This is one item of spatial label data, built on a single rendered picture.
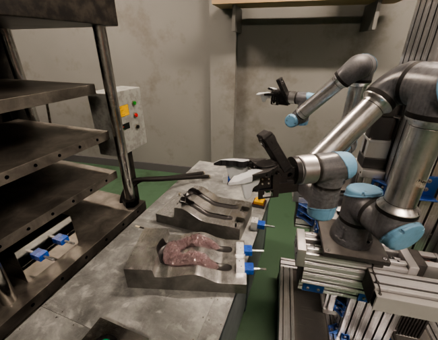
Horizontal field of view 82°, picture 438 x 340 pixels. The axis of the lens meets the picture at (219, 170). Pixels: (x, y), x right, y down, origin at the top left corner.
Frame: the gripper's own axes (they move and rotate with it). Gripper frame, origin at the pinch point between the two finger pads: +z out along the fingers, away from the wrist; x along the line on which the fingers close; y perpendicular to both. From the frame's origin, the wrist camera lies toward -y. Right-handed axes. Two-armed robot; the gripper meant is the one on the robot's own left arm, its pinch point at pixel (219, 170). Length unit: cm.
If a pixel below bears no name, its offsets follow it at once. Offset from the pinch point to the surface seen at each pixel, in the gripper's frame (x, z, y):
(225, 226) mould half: 56, -14, 50
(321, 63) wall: 213, -162, -38
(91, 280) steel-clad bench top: 44, 49, 60
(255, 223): 60, -32, 53
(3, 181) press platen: 50, 74, 13
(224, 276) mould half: 28, -7, 57
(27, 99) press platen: 65, 65, -16
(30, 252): 53, 74, 47
